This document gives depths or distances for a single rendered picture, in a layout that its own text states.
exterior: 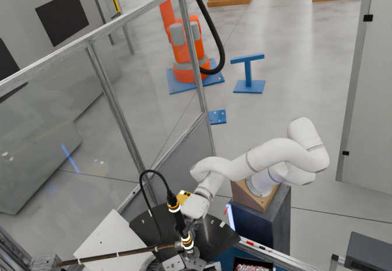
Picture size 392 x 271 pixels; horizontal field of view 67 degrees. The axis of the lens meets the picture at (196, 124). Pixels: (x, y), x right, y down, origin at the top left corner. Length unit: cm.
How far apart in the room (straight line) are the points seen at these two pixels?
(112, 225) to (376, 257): 115
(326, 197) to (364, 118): 88
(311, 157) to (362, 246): 48
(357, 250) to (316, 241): 146
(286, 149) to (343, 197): 216
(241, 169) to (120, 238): 71
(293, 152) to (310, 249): 182
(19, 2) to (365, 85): 405
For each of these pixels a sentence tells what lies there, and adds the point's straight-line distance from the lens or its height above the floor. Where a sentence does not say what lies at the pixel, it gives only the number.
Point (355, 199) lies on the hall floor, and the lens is 324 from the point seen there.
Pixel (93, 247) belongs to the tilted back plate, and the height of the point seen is 133.
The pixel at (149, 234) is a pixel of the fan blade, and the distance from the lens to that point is 141.
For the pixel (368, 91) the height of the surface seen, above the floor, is 108.
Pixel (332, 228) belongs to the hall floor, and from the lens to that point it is 300.
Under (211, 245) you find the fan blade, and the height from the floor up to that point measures 118.
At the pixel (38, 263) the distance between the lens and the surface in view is 155.
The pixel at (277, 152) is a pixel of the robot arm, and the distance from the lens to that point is 110.
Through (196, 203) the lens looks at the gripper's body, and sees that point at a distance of 127.
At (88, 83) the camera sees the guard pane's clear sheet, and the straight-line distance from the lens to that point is 164.
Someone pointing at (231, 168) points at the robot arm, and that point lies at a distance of 121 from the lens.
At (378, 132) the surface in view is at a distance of 287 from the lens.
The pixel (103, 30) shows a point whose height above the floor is 204.
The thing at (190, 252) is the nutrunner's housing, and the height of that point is 132.
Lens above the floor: 248
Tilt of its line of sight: 36 degrees down
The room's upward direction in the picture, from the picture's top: 13 degrees counter-clockwise
